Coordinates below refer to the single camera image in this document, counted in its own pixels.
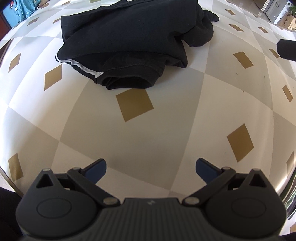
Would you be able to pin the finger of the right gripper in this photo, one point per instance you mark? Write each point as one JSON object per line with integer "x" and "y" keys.
{"x": 286, "y": 49}

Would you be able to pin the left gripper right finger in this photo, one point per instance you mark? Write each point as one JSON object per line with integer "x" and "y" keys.
{"x": 211, "y": 174}

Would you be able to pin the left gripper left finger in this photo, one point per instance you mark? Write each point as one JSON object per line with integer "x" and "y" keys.
{"x": 89, "y": 175}

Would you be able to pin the black jacket with white stripes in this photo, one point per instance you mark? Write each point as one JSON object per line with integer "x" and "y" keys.
{"x": 128, "y": 44}

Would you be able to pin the cardboard box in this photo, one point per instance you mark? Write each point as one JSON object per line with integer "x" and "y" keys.
{"x": 287, "y": 22}

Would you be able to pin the checkered diamond tablecloth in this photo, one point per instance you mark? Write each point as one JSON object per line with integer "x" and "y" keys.
{"x": 234, "y": 105}

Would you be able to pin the blue cartoon garment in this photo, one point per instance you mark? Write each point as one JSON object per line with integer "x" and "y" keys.
{"x": 25, "y": 8}

